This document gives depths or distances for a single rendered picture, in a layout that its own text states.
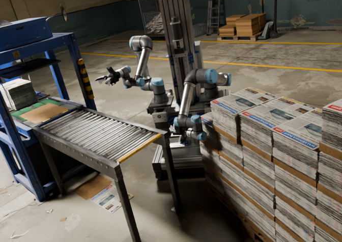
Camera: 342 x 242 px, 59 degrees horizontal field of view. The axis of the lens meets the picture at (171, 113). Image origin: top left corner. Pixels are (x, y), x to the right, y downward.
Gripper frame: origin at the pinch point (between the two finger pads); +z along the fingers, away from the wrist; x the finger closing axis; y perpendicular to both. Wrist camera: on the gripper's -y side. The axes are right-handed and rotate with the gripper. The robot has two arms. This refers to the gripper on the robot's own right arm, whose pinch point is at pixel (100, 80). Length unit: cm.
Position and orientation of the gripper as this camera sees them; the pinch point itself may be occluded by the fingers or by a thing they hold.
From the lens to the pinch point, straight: 253.3
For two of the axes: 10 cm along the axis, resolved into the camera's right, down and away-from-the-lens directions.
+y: 0.6, 8.7, 4.9
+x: -8.4, -2.2, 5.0
